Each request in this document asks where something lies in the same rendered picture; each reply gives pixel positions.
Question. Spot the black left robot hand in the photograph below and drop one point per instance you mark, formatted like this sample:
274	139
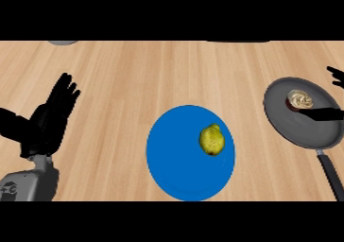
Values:
47	124

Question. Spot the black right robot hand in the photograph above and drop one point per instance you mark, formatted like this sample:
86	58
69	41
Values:
335	114

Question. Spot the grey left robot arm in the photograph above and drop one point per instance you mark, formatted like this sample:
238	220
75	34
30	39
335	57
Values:
26	182

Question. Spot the grey frying pan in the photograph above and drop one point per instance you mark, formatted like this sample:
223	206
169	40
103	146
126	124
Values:
300	119

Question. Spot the cupcake with cream frosting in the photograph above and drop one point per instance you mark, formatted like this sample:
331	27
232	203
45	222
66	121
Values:
299	100

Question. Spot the blue plate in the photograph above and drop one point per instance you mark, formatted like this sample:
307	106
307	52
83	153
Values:
191	153

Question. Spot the grey round object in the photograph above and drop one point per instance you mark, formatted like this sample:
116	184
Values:
63	42

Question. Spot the yellow-green pear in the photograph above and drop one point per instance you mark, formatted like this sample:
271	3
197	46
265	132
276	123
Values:
212	140

